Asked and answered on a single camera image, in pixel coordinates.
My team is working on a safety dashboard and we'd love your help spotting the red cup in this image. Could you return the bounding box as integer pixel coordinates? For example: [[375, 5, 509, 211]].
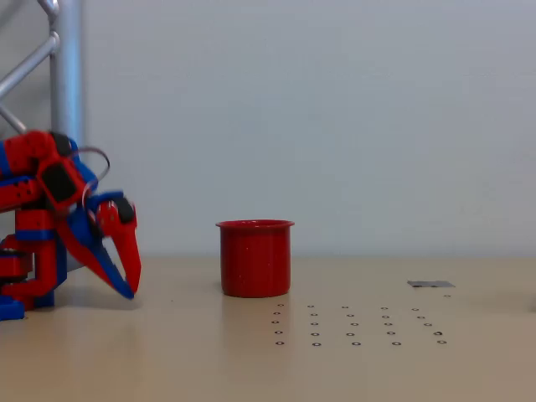
[[215, 219, 296, 299]]

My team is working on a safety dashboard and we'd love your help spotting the grey tape patch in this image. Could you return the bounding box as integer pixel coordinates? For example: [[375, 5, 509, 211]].
[[406, 280, 456, 290]]

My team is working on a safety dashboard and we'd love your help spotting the red and white wire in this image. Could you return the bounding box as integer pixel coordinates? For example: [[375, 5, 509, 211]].
[[69, 146, 111, 210]]

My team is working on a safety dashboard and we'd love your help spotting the silver metal frame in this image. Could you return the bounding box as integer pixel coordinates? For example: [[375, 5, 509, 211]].
[[0, 0, 85, 273]]

